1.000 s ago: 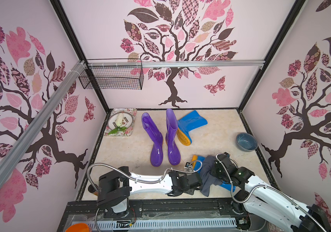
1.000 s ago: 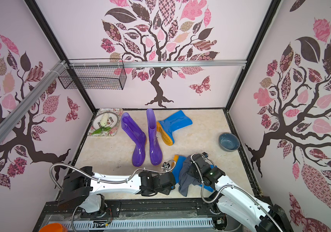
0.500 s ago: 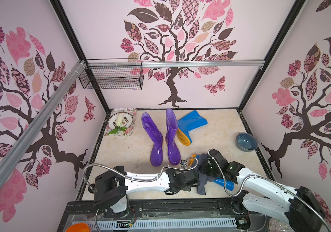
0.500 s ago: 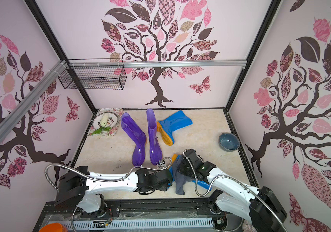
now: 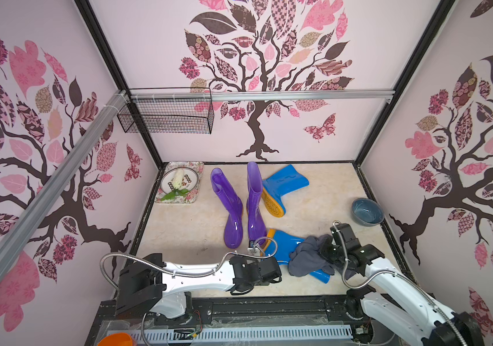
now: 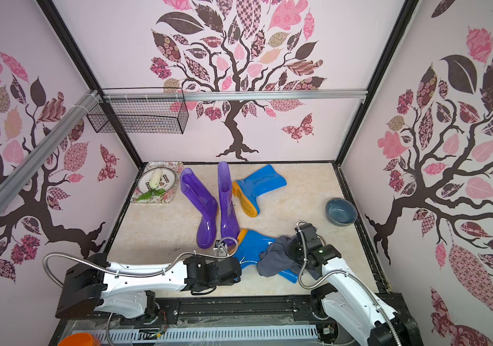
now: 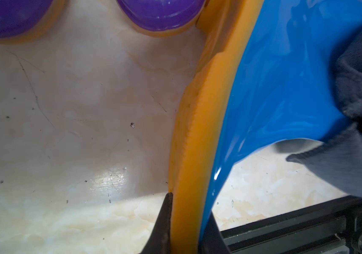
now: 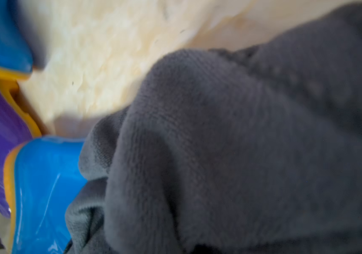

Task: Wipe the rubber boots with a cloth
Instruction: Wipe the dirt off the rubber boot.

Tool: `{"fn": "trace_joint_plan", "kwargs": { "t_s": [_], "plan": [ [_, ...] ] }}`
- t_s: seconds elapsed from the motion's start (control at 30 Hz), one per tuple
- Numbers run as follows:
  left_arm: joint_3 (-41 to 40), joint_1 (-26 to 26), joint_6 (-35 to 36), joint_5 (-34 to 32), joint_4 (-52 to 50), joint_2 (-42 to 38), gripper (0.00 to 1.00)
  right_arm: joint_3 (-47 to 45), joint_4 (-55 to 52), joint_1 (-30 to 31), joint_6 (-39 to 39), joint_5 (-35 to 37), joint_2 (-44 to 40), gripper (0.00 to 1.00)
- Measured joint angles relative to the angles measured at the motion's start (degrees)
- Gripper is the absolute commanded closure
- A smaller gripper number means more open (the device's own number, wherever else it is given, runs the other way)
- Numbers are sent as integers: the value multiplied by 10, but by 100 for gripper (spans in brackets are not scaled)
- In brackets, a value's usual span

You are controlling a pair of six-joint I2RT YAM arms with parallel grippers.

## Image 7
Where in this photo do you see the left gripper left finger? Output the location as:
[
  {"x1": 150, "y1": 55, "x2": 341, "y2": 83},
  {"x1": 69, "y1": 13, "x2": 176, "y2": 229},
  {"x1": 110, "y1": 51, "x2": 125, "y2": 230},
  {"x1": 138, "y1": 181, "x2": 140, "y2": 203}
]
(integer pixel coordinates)
[{"x1": 141, "y1": 193, "x2": 173, "y2": 254}]

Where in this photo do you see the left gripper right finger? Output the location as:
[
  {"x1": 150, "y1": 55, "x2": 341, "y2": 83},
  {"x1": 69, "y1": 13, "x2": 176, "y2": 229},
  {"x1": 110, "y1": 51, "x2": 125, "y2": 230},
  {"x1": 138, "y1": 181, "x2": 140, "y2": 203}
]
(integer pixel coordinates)
[{"x1": 199, "y1": 213, "x2": 231, "y2": 254}]

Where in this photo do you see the grey cloth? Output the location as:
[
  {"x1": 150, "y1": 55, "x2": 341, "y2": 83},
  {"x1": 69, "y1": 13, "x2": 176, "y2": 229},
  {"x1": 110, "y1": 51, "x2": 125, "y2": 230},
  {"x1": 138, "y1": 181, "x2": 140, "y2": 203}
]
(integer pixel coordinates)
[{"x1": 287, "y1": 31, "x2": 362, "y2": 197}]

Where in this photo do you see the blue boot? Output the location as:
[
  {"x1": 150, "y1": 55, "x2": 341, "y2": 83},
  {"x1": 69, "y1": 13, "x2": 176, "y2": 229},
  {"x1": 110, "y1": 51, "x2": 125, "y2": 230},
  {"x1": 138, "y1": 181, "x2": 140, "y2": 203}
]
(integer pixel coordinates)
[{"x1": 168, "y1": 1, "x2": 362, "y2": 254}]

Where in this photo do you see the purple boot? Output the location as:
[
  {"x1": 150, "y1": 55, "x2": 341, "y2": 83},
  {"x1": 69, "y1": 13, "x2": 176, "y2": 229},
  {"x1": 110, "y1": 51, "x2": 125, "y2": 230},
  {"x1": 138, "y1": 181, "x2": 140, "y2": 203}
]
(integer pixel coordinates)
[
  {"x1": 117, "y1": 0, "x2": 206, "y2": 37},
  {"x1": 0, "y1": 0, "x2": 67, "y2": 44}
]

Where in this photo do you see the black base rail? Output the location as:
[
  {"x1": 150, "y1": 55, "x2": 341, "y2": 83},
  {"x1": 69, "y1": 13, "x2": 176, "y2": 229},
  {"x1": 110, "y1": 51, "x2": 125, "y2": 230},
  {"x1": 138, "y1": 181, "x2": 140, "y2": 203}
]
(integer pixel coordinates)
[{"x1": 221, "y1": 196, "x2": 362, "y2": 254}]

